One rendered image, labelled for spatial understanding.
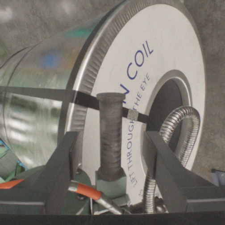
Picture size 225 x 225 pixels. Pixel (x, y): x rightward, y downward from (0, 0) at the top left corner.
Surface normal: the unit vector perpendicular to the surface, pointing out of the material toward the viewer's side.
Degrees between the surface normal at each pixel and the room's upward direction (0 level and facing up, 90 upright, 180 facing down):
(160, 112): 23
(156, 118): 34
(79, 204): 115
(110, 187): 58
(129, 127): 90
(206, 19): 0
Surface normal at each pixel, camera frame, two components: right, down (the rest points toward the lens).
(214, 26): -0.62, 0.58
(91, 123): 0.71, 0.13
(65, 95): -0.66, -0.19
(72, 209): 0.01, -0.96
